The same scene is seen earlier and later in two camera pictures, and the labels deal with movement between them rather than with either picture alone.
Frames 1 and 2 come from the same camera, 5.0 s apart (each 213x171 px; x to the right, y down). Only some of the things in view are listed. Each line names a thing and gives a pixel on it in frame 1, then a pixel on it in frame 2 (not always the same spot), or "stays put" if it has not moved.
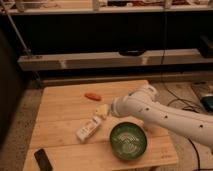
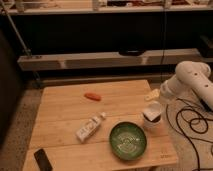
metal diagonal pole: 26,51 stays put
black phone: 42,160 stays put
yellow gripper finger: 101,110 -> 153,94
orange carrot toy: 92,96 stays put
